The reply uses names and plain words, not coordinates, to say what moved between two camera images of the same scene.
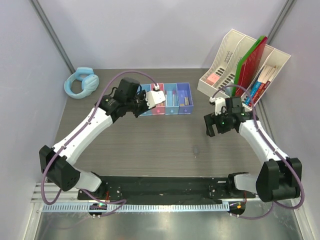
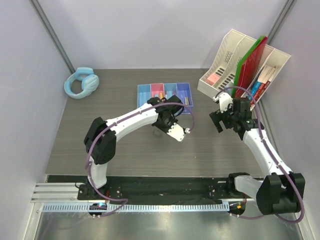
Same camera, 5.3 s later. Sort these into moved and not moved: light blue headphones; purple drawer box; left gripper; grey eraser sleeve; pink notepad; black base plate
Moved: grey eraser sleeve; left gripper
Not moved: purple drawer box; light blue headphones; black base plate; pink notepad
